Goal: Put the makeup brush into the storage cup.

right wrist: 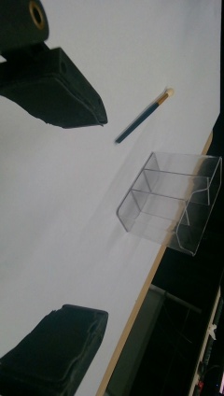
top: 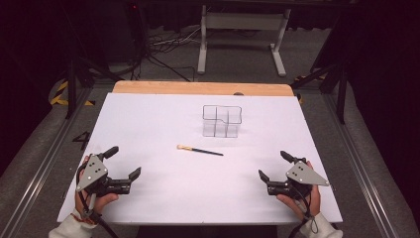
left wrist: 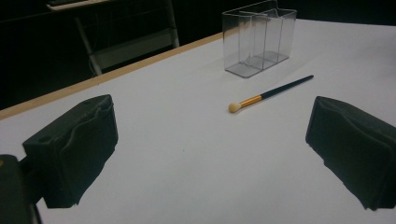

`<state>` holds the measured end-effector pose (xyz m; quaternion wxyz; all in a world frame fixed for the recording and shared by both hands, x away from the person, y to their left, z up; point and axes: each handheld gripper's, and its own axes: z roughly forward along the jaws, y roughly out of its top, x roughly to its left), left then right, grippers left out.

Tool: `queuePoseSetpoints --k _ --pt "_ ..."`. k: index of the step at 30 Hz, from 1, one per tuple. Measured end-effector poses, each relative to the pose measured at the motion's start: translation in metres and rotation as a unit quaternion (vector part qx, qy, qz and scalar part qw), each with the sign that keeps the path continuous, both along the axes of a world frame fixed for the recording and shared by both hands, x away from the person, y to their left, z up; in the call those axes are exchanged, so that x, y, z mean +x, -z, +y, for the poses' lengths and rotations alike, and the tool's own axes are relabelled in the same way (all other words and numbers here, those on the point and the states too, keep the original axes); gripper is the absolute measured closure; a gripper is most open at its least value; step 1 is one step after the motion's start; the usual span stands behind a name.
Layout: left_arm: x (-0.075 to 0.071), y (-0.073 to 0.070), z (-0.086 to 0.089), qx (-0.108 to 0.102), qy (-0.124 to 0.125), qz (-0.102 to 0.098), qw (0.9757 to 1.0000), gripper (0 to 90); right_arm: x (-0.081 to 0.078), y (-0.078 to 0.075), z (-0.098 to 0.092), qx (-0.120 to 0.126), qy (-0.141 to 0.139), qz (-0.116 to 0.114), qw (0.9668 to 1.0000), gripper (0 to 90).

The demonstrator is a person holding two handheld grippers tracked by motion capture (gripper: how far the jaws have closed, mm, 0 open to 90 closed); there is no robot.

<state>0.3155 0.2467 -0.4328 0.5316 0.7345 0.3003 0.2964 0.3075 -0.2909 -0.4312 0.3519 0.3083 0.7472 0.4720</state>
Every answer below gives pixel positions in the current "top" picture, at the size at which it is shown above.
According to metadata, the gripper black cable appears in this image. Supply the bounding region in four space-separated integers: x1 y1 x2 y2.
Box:
75 165 121 238
287 183 319 238

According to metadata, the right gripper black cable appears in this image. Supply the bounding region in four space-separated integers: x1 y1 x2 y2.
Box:
287 183 319 238

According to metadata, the person's right hand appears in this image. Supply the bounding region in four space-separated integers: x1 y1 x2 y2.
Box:
276 184 322 221

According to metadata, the clear plastic organizer box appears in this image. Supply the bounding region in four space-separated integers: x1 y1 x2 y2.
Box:
201 104 244 139

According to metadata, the orange wrist bracelet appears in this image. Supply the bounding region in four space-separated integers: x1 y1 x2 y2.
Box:
69 212 99 227

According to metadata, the aluminium floor rail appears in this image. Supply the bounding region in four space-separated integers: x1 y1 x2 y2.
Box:
324 93 412 238
0 87 94 238

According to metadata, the yellow black floor tape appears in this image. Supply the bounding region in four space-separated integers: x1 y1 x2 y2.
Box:
49 79 97 107

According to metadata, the bundle of floor cables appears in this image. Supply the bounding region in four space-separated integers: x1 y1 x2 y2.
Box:
130 24 203 82

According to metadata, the white metal stand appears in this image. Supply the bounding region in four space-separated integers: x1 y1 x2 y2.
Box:
196 4 292 78

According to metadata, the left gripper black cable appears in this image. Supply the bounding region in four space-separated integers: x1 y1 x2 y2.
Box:
75 165 121 238

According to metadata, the person's left hand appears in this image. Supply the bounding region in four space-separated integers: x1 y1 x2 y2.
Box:
74 155 120 216

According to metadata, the dark box with red light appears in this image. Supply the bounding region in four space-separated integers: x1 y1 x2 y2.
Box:
107 0 149 64

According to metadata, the black makeup brush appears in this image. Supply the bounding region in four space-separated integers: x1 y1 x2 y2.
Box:
176 144 225 157

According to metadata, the white board table cover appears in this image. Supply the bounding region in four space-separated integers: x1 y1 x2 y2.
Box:
56 92 344 227

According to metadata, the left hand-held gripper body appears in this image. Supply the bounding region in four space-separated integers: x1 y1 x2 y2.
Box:
75 153 133 198

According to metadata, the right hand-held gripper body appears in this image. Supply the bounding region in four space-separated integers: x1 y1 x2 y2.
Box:
266 158 331 201

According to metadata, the black tripod stand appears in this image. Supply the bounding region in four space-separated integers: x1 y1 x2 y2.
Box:
291 58 349 126
63 48 125 120

